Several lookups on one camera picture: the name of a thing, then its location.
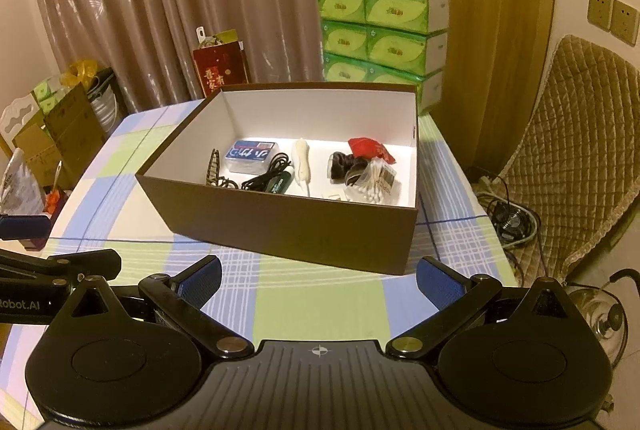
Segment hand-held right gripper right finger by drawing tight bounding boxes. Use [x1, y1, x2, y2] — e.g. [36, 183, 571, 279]
[385, 256, 584, 360]

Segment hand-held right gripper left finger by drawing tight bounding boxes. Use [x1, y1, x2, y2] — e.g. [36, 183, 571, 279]
[54, 254, 254, 361]

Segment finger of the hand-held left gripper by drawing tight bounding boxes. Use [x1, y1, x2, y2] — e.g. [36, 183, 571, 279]
[0, 249, 122, 287]
[0, 213, 53, 242]

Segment brown cardboard box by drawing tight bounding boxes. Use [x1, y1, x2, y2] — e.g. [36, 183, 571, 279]
[135, 82, 420, 276]

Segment spiral wire hair clip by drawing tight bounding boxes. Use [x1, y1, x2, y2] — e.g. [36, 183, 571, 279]
[204, 147, 241, 188]

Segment bag of cotton swabs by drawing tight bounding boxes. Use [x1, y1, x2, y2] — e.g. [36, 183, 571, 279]
[345, 160, 401, 201]

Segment black cable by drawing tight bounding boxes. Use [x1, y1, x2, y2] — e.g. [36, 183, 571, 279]
[241, 153, 293, 191]

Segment blue floss pick box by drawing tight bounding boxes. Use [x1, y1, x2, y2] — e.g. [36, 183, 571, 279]
[223, 139, 278, 173]

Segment brown scrunchie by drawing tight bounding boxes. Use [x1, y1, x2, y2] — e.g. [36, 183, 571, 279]
[327, 151, 368, 188]

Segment red packet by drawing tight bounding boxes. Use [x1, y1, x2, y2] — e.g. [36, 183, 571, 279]
[347, 137, 397, 163]

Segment white tube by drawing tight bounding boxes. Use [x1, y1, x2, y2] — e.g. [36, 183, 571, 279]
[291, 137, 312, 197]

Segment orange small items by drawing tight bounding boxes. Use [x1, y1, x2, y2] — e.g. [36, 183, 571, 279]
[42, 187, 68, 216]

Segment purple tray box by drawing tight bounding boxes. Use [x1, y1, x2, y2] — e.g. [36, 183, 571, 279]
[20, 195, 67, 252]

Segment clear printed plastic bag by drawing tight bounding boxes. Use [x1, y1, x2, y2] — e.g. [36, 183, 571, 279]
[0, 147, 46, 216]

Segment black round device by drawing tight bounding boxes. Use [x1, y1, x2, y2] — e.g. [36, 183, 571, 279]
[492, 203, 541, 243]

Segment white carved board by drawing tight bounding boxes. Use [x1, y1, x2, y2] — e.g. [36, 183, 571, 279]
[0, 93, 39, 150]

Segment checked tablecloth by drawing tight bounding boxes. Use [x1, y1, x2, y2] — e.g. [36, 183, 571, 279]
[0, 103, 521, 416]

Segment small green tissue pack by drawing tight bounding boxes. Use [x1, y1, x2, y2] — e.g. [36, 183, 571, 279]
[39, 94, 68, 114]
[32, 79, 66, 99]

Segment silver metal pot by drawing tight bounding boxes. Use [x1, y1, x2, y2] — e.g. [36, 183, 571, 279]
[87, 68, 121, 133]

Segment metal kettle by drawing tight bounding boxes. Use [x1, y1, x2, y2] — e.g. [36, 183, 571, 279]
[565, 269, 632, 361]

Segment yellow plastic bag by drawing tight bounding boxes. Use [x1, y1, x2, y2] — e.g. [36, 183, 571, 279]
[60, 59, 101, 87]

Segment chair with quilted cover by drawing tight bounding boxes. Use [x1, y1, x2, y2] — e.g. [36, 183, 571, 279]
[492, 34, 640, 281]

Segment red gift bag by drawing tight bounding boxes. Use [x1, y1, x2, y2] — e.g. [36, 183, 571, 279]
[192, 41, 250, 98]

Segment stack of green tissue packs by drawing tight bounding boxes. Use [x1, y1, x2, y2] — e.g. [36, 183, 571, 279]
[316, 0, 449, 116]

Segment golden curtain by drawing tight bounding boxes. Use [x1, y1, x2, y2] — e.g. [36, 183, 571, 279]
[385, 0, 558, 161]

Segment wall socket plate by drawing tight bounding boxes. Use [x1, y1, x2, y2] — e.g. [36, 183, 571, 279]
[611, 0, 640, 45]
[587, 0, 615, 31]

